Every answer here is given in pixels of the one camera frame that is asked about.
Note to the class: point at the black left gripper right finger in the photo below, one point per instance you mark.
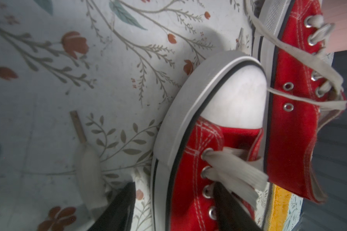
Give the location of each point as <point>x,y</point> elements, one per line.
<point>229,213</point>

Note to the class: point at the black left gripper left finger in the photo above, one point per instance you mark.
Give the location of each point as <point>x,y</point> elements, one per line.
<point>119,214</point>

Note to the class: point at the yellow insole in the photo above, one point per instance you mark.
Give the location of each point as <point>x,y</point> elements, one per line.
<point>279,207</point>

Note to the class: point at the red sneaker one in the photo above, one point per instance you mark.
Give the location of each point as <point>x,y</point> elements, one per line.
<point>211,133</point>
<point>304,92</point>

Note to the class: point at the pink pen cup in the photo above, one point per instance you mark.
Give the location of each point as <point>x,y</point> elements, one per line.
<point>336,12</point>

